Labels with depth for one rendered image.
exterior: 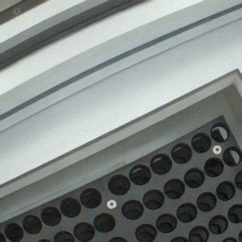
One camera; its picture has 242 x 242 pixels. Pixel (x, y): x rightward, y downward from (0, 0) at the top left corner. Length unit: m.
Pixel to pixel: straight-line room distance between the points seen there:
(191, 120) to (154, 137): 0.03
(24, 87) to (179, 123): 0.18
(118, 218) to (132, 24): 0.12
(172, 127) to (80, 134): 0.13
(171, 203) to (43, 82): 0.12
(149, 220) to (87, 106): 0.08
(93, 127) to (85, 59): 0.05
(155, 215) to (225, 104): 0.13
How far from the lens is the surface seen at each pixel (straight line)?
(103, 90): 0.40
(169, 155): 0.44
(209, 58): 0.41
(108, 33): 0.37
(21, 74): 0.36
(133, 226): 0.43
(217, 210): 0.43
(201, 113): 0.52
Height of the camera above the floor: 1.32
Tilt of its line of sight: 72 degrees down
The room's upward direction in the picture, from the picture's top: 4 degrees counter-clockwise
